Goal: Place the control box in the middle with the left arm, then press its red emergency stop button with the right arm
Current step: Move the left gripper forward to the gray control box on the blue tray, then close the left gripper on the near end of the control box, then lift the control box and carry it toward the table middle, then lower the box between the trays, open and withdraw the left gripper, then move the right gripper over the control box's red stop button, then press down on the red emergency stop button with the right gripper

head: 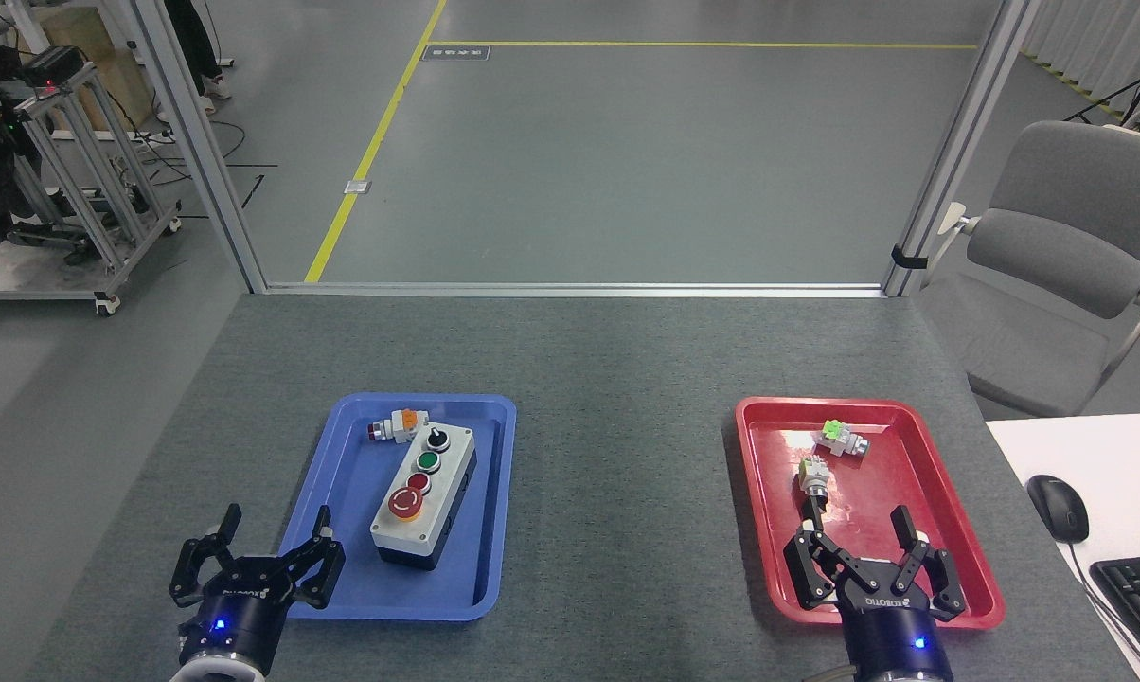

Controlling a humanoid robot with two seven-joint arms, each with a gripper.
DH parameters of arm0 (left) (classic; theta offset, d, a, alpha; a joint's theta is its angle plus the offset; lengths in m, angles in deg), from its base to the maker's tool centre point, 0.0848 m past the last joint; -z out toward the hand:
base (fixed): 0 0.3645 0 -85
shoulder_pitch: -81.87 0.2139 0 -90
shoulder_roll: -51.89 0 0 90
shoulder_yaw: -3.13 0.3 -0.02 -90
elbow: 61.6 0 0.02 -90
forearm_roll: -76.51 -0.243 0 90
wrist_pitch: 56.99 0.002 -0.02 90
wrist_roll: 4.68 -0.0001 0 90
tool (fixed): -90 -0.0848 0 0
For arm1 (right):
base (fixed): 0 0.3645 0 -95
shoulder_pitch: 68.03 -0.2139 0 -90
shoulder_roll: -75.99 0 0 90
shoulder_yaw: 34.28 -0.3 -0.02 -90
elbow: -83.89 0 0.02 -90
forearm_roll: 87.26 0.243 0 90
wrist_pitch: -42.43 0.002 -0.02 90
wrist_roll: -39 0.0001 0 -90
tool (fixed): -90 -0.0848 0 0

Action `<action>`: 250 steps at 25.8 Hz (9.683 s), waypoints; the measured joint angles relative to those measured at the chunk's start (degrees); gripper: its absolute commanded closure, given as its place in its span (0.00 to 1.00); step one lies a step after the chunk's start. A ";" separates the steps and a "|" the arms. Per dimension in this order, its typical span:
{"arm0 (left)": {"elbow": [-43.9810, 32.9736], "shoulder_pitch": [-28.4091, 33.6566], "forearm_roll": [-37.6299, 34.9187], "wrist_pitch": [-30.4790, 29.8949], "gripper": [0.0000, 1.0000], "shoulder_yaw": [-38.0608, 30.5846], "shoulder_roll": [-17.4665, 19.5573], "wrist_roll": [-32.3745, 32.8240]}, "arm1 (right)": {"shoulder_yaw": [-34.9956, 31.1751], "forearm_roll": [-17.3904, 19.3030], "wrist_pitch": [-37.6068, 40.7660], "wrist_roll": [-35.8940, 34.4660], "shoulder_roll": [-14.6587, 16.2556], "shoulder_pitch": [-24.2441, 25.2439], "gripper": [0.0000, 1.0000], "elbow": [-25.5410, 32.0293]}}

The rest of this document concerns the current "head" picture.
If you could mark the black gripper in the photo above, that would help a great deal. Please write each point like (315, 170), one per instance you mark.
(897, 625)
(239, 616)

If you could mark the grey control box with buttons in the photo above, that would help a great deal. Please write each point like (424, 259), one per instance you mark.
(426, 493)

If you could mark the push button with green block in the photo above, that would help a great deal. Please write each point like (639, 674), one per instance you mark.
(840, 439)

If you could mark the push button with orange block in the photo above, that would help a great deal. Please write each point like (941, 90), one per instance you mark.
(401, 424)

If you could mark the wooden box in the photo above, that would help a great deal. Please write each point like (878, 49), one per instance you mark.
(106, 66)

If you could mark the blue plastic tray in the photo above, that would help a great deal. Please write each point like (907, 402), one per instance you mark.
(343, 530)

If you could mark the red plastic tray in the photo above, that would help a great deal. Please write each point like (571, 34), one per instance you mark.
(897, 474)

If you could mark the black computer mouse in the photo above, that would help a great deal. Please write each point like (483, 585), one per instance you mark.
(1058, 507)

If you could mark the white desk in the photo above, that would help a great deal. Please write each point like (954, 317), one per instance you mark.
(1100, 455)

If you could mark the grey office chair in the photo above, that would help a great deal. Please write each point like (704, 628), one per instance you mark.
(1053, 256)

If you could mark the silver floor socket plate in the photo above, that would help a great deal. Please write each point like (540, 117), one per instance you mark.
(357, 187)

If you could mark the person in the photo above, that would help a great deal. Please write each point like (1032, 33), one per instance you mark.
(191, 43)

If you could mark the black tripod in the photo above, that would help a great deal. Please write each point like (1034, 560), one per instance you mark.
(1133, 85)

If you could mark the white curtain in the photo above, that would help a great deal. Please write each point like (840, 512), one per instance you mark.
(1100, 47)

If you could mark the black selector switch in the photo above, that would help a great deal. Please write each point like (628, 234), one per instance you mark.
(813, 474)

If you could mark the aluminium frame cart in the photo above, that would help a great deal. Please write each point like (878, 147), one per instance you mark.
(87, 189)

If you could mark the silver aluminium post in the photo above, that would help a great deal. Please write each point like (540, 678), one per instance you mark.
(196, 142)
(958, 142)

